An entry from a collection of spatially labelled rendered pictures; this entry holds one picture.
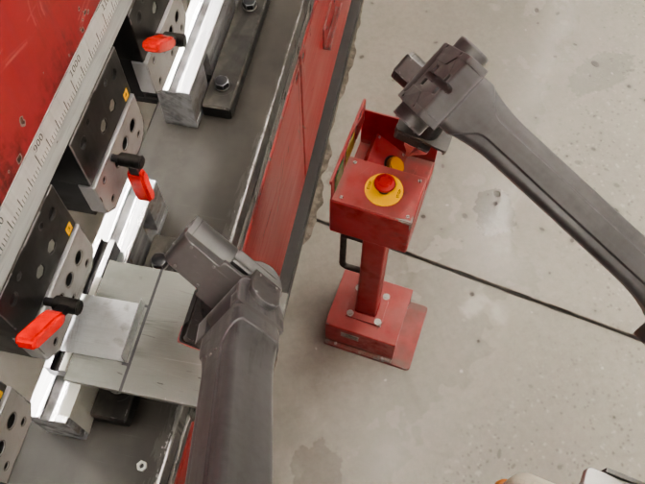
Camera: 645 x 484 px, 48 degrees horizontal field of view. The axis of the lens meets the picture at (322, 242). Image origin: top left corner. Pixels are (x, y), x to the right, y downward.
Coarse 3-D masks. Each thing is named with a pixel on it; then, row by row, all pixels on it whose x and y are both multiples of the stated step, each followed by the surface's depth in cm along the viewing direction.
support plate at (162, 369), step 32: (128, 288) 101; (160, 288) 101; (192, 288) 101; (160, 320) 99; (160, 352) 96; (192, 352) 96; (96, 384) 94; (128, 384) 94; (160, 384) 94; (192, 384) 94
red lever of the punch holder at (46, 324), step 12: (48, 300) 80; (60, 300) 79; (72, 300) 79; (48, 312) 76; (60, 312) 77; (72, 312) 79; (36, 324) 74; (48, 324) 74; (60, 324) 77; (24, 336) 72; (36, 336) 72; (48, 336) 74; (24, 348) 72; (36, 348) 73
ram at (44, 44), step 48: (0, 0) 63; (48, 0) 70; (96, 0) 80; (0, 48) 64; (48, 48) 72; (0, 96) 65; (48, 96) 74; (0, 144) 67; (0, 192) 68; (0, 288) 71
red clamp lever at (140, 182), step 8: (112, 160) 91; (120, 160) 90; (128, 160) 90; (136, 160) 90; (144, 160) 91; (136, 168) 90; (128, 176) 93; (136, 176) 93; (144, 176) 93; (136, 184) 94; (144, 184) 94; (136, 192) 96; (144, 192) 95; (152, 192) 97; (144, 200) 98
